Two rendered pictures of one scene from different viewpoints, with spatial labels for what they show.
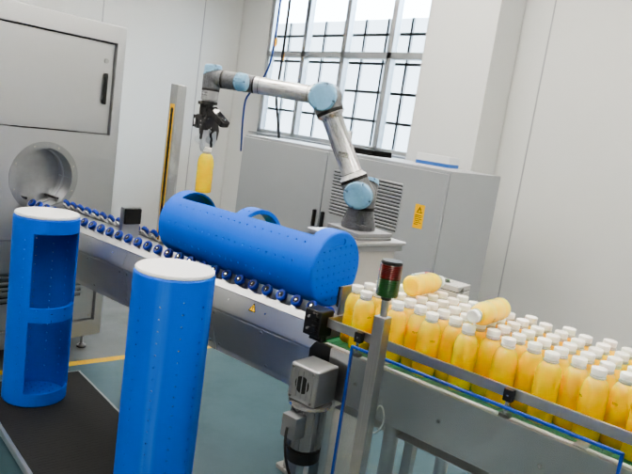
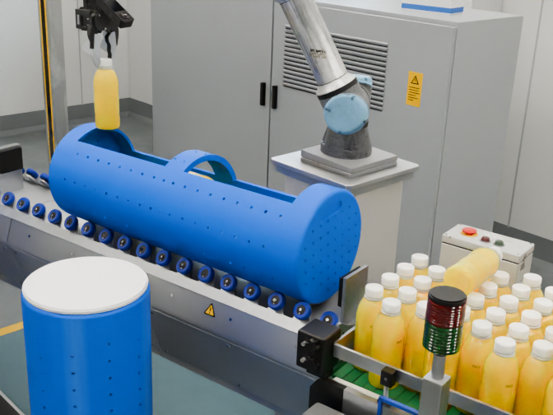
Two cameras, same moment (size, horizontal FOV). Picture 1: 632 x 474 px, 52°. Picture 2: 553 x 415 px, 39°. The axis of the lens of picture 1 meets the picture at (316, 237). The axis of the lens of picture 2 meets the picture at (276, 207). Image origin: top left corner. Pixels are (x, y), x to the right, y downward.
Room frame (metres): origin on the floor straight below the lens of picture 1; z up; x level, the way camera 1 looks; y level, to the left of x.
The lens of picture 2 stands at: (0.62, 0.12, 1.83)
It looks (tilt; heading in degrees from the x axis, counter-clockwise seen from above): 21 degrees down; 357
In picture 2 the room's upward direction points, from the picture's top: 2 degrees clockwise
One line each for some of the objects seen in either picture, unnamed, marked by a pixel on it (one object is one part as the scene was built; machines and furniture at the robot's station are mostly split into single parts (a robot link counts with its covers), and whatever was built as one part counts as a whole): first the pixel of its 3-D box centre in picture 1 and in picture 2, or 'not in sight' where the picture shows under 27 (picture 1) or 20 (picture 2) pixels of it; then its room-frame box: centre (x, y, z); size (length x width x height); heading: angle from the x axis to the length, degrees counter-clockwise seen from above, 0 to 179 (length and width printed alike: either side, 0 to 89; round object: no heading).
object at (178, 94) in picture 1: (162, 244); (60, 179); (3.47, 0.82, 0.85); 0.06 x 0.06 x 1.70; 52
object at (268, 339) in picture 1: (162, 279); (67, 250); (2.94, 0.68, 0.79); 2.17 x 0.29 x 0.34; 52
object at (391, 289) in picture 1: (387, 286); (443, 333); (1.76, -0.22, 1.18); 0.06 x 0.06 x 0.05
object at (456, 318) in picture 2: (390, 271); (445, 309); (1.76, -0.22, 1.23); 0.06 x 0.06 x 0.04
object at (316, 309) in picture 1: (319, 323); (319, 348); (2.10, -0.05, 0.95); 0.10 x 0.07 x 0.10; 142
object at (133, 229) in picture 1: (130, 223); (8, 169); (3.11, 0.90, 1.00); 0.10 x 0.04 x 0.15; 142
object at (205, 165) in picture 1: (204, 171); (106, 96); (2.79, 0.51, 1.33); 0.07 x 0.07 x 0.18
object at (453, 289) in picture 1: (438, 292); (485, 257); (2.38, -0.48, 1.05); 0.20 x 0.10 x 0.10; 52
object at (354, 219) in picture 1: (359, 216); (346, 134); (2.83, -0.18, 1.23); 0.15 x 0.15 x 0.10
